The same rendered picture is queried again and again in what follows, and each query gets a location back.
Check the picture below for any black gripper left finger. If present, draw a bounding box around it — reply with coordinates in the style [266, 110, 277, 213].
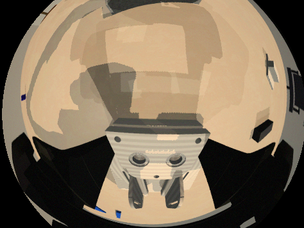
[33, 135, 115, 209]

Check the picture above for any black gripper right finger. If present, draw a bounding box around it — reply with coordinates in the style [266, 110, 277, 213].
[198, 139, 276, 209]

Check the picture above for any blue flat bar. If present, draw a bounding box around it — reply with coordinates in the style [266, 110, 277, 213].
[116, 210, 121, 219]

